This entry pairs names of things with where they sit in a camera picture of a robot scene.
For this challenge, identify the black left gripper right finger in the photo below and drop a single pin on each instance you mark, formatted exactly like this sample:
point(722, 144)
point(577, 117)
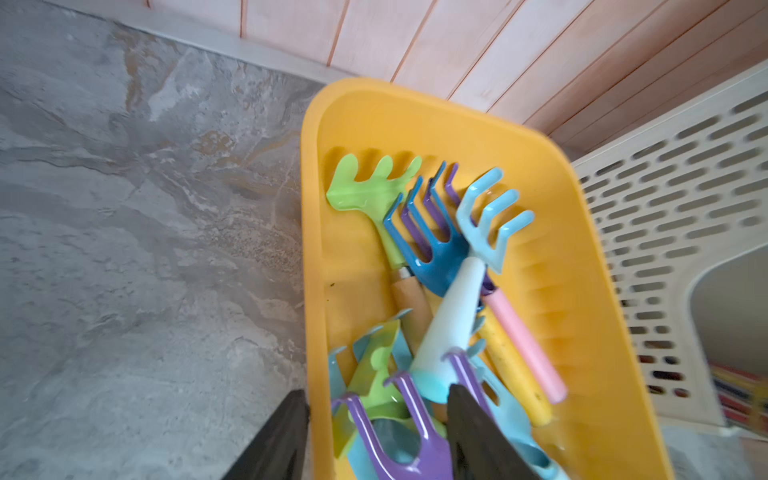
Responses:
point(477, 446)

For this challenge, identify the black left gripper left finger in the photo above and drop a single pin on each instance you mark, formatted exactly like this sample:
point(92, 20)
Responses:
point(278, 449)

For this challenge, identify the light blue fork teal handle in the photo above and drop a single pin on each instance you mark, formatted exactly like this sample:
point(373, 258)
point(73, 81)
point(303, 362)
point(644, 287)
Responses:
point(514, 397)

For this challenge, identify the purple fork pink handle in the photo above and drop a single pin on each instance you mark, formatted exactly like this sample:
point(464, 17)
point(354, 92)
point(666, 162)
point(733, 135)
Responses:
point(397, 435)

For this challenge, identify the yellow plastic storage box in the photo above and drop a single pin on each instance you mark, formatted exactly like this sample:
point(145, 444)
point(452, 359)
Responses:
point(555, 272)

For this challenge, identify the white plastic file organizer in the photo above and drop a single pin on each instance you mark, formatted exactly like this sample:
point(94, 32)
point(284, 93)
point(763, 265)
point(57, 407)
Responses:
point(673, 199)

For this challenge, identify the light blue trowel white handle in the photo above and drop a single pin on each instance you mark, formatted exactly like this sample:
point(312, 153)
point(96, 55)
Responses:
point(401, 355)

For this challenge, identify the light blue fork white handle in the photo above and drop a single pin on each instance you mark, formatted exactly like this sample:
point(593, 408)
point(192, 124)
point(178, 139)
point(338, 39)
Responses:
point(452, 324)

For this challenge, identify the purple rake pink handle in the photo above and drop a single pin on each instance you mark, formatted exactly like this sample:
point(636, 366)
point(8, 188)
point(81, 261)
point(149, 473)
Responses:
point(440, 268)

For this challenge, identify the light green rake wood handle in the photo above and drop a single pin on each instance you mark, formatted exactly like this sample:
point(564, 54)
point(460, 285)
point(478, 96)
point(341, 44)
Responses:
point(372, 370)

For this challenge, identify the dark blue rake yellow handle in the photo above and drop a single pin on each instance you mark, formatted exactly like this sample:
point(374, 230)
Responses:
point(403, 239)

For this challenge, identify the light green rake wooden handle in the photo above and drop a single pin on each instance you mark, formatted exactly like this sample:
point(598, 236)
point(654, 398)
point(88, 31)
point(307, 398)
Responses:
point(374, 197)

